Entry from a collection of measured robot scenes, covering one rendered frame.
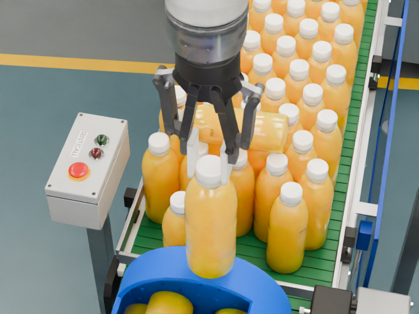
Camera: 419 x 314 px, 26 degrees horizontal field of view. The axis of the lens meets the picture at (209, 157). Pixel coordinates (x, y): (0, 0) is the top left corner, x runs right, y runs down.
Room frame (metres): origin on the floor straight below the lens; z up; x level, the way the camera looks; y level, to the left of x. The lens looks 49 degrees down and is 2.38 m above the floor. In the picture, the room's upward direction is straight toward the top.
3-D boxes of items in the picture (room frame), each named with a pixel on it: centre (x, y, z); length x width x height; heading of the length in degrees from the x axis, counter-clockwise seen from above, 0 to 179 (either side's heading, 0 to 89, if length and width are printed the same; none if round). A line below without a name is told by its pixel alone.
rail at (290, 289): (0.95, -0.02, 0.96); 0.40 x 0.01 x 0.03; 77
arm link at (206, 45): (0.77, 0.00, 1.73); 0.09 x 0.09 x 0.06
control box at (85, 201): (1.13, 0.23, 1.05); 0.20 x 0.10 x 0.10; 167
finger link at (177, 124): (0.79, 0.04, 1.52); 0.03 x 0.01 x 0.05; 75
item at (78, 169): (1.08, 0.24, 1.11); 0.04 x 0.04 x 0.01
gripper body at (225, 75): (0.77, 0.00, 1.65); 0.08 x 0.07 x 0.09; 75
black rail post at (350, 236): (1.04, -0.27, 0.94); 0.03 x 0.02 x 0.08; 167
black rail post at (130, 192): (1.13, 0.16, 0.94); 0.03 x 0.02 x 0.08; 167
